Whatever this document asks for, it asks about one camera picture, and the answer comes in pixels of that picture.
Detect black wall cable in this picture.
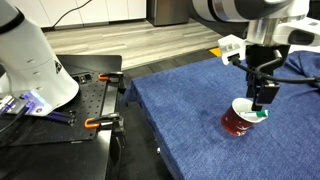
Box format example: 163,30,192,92
52,0,93,30

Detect black clamp orange handle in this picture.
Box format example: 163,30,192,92
83,112,127,135
97,70,127,95

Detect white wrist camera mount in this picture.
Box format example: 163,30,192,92
217,33,248,67

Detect blue denim cloth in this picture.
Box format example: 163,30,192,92
121,49,320,180

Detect white cabinets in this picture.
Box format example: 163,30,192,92
5,0,148,30

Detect robot base cable bundle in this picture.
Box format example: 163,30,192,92
0,93,76,135

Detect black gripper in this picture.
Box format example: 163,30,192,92
244,43,292,113

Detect black camera cable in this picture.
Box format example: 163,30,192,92
229,49,320,86

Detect stainless steel appliance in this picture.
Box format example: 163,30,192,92
146,0,198,27

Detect red mug white inside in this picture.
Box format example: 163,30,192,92
220,97,268,137

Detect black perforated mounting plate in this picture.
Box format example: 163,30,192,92
0,54,123,148

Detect green white marker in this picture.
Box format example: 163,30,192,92
238,109,272,119

